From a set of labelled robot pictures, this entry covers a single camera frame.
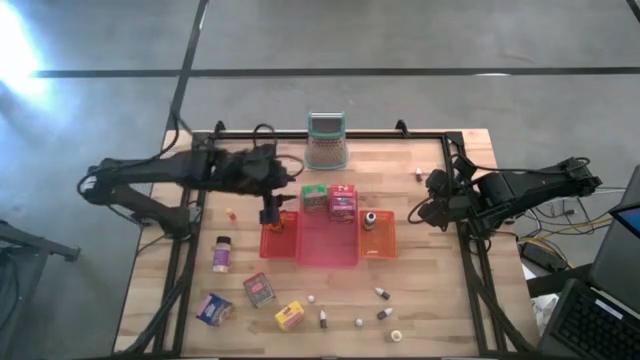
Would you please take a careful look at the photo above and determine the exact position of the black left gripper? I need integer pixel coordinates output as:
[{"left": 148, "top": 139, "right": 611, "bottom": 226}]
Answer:
[{"left": 222, "top": 144, "right": 297, "bottom": 225}]

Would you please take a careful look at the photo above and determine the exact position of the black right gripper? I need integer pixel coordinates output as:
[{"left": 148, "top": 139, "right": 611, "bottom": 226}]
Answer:
[{"left": 417, "top": 168, "right": 479, "bottom": 230}]

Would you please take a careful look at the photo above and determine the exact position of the green Apple Jacks cereal box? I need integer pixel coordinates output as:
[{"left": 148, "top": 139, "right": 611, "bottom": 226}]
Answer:
[{"left": 300, "top": 183, "right": 329, "bottom": 212}]

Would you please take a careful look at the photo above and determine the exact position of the purple Raisin Bran cereal box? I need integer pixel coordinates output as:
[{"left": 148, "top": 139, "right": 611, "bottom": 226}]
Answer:
[{"left": 328, "top": 195, "right": 359, "bottom": 224}]

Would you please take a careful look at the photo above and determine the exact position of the red Froot Loops cereal box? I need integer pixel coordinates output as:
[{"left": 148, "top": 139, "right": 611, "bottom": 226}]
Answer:
[{"left": 328, "top": 183, "right": 357, "bottom": 199}]

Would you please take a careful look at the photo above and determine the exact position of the yellow Corn Pops cereal box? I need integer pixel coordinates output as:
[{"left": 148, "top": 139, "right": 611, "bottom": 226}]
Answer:
[{"left": 273, "top": 300, "right": 306, "bottom": 332}]

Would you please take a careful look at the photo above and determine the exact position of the blue cereal box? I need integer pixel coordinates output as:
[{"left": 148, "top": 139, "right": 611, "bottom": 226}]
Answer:
[{"left": 195, "top": 292, "right": 235, "bottom": 328}]

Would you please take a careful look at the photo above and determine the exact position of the red plastic basket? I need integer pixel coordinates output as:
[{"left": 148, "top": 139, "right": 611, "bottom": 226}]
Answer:
[{"left": 258, "top": 210, "right": 300, "bottom": 261}]

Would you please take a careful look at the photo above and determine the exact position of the pink translucent plastic bin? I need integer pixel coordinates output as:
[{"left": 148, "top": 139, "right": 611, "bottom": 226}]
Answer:
[{"left": 297, "top": 188, "right": 361, "bottom": 270}]

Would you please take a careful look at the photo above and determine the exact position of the teal mesh basket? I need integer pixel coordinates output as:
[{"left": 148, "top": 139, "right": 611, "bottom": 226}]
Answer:
[{"left": 304, "top": 111, "right": 350, "bottom": 172}]

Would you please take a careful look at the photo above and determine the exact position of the sprinkles jar purple label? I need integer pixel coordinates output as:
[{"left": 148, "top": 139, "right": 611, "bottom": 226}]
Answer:
[{"left": 212, "top": 235, "right": 233, "bottom": 274}]

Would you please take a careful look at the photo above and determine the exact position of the cereal box with pink label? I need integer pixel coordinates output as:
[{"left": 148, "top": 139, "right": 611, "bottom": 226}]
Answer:
[{"left": 242, "top": 272, "right": 277, "bottom": 309}]

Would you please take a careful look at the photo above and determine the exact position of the orange plastic basket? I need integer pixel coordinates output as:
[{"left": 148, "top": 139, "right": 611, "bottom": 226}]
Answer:
[{"left": 357, "top": 209, "right": 398, "bottom": 261}]

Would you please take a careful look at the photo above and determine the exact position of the black power brick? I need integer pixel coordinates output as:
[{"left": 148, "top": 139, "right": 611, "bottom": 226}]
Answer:
[{"left": 519, "top": 240, "right": 567, "bottom": 274}]

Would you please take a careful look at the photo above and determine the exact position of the crumpled white plastic bag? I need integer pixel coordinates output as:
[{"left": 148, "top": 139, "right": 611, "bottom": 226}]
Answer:
[{"left": 529, "top": 293, "right": 562, "bottom": 337}]

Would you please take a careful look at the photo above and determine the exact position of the blue lit screen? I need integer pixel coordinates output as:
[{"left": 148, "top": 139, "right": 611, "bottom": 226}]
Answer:
[{"left": 608, "top": 201, "right": 640, "bottom": 240}]

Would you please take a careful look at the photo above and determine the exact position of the grey laptop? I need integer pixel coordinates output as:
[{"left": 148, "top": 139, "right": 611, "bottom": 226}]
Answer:
[{"left": 537, "top": 164, "right": 640, "bottom": 360}]

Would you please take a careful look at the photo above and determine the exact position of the black metal stand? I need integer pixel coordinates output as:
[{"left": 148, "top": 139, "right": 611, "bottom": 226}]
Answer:
[{"left": 0, "top": 218, "right": 82, "bottom": 351}]

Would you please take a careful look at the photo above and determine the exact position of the black metal table frame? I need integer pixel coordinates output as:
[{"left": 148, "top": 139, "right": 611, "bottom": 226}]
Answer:
[{"left": 113, "top": 119, "right": 539, "bottom": 359}]

